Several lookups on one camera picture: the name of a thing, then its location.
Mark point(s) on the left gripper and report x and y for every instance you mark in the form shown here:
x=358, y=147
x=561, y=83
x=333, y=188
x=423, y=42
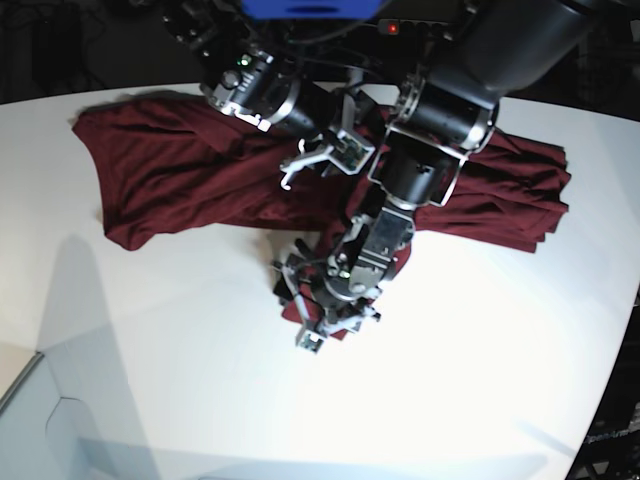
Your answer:
x=315, y=295

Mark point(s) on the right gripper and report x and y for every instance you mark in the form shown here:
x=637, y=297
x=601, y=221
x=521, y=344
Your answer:
x=351, y=96

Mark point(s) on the dark red t-shirt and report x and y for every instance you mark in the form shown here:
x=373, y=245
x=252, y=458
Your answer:
x=166, y=165

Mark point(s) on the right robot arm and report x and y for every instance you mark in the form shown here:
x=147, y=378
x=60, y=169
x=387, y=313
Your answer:
x=252, y=75

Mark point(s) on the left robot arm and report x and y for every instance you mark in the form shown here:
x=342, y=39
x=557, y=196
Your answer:
x=443, y=114

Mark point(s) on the black power strip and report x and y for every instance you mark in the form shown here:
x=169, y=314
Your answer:
x=429, y=29

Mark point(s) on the blue box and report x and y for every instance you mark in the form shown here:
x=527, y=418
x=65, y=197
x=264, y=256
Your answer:
x=310, y=9

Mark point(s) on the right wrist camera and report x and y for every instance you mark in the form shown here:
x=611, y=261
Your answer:
x=351, y=152

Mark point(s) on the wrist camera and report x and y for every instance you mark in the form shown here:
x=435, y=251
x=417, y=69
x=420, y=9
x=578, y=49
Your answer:
x=351, y=152
x=309, y=340

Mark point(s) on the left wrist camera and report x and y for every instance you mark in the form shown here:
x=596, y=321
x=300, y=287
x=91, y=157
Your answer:
x=309, y=340

